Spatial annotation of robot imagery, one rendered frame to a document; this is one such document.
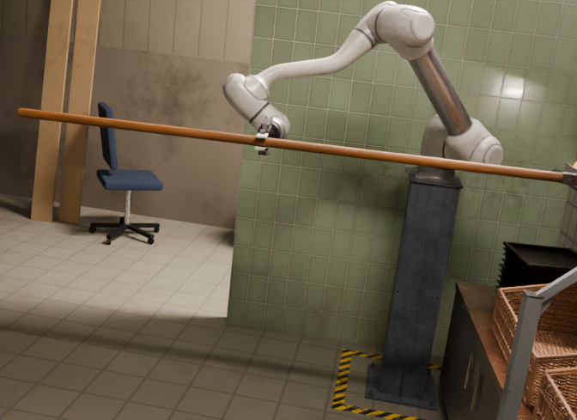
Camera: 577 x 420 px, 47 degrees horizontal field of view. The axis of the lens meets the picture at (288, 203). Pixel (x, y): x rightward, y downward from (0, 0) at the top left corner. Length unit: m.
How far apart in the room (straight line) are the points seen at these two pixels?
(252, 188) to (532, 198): 1.38
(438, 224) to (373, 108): 0.72
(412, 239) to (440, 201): 0.20
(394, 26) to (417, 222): 0.89
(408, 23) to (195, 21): 3.04
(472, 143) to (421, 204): 0.37
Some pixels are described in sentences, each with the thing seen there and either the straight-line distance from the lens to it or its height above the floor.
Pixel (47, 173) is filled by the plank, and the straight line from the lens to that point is 5.20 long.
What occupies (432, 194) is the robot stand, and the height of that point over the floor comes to 0.95.
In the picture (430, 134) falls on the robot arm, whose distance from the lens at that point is 2.82.
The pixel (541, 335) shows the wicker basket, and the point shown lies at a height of 0.59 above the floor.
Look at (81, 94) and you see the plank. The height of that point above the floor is 0.95.
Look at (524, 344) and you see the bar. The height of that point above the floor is 0.82.
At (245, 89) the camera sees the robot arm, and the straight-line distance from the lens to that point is 2.35.
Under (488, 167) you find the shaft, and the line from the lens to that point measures 2.08.
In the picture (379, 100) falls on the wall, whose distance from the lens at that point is 3.25.
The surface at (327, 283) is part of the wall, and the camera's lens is 3.45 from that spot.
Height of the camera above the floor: 1.51
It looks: 14 degrees down
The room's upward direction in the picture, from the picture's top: 6 degrees clockwise
